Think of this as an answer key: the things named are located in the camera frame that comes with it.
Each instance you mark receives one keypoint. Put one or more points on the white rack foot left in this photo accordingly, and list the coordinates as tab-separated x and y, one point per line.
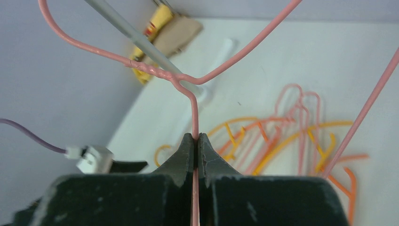
223	54

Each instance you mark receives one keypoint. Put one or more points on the yellow plastic hanger middle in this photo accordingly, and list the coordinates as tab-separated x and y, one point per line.
318	149

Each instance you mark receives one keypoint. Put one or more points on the orange plastic hanger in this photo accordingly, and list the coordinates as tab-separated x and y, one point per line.
229	149
349	189

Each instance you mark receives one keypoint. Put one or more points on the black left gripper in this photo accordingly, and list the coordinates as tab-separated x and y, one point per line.
127	166

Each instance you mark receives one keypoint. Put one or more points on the yellow printed cloth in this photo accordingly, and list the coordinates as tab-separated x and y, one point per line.
159	19

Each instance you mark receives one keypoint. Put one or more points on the beige cloth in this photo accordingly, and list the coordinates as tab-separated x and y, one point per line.
176	35

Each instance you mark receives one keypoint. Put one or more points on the yellow plastic hanger leftmost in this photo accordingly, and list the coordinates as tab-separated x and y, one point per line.
162	153

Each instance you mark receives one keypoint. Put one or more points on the pink wire hanger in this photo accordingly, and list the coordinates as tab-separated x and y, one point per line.
298	114
177	78

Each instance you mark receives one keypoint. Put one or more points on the orange plastic hanger left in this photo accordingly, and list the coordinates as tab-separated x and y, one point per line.
229	149

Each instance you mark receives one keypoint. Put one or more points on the grey rack pole left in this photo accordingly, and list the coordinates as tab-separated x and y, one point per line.
120	23

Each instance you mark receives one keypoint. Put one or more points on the yellow plastic hanger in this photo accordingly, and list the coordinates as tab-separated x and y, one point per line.
318	149
162	153

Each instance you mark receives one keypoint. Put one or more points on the orange plastic hanger right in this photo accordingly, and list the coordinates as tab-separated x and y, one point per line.
349	189

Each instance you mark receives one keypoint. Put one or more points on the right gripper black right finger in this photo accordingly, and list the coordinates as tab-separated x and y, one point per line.
210	163

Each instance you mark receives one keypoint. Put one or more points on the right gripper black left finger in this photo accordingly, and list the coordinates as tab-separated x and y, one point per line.
179	166

